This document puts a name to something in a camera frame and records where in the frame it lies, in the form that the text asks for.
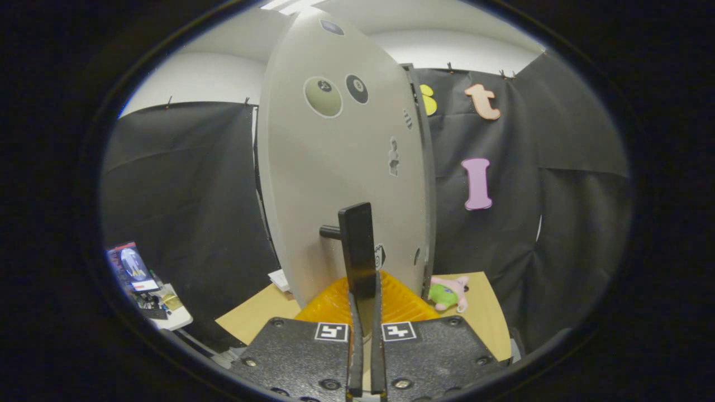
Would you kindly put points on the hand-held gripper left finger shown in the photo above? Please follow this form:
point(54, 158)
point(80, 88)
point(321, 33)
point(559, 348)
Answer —
point(301, 357)

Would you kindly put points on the light grey shoe cabinet door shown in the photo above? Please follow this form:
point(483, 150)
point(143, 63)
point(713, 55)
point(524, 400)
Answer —
point(313, 184)

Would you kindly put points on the black backdrop cloth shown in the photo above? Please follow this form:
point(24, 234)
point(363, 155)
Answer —
point(184, 184)

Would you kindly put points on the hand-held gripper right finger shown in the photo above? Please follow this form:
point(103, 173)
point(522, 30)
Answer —
point(435, 357)

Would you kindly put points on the pink and green plush toy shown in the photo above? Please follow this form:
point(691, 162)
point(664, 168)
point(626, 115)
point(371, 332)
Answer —
point(447, 293)

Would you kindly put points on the long ceiling light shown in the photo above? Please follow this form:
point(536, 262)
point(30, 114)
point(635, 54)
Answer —
point(290, 4)

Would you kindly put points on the dark grey shoe cabinet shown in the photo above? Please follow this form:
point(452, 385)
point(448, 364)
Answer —
point(430, 212)

